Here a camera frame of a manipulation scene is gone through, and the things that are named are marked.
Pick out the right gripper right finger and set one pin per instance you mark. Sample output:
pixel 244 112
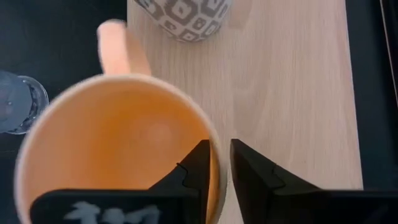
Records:
pixel 255 186

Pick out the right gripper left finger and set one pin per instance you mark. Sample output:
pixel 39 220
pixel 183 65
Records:
pixel 196 174

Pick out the orange mug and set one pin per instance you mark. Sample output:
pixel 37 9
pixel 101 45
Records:
pixel 109 130

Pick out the grey white patterned mug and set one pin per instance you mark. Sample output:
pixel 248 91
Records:
pixel 186 21

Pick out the clear glass cup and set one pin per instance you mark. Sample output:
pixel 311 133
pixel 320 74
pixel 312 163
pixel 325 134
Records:
pixel 18 102

